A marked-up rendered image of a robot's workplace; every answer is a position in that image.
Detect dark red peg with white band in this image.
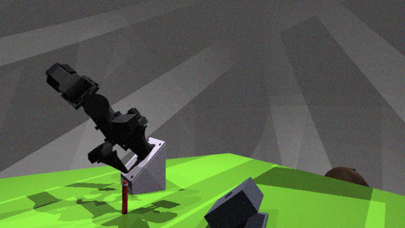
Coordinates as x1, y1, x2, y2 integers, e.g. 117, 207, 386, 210
122, 181, 128, 214

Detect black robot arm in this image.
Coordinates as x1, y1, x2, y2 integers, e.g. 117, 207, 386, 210
45, 63, 149, 160

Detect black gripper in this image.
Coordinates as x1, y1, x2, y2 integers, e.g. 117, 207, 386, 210
88, 110, 149, 174

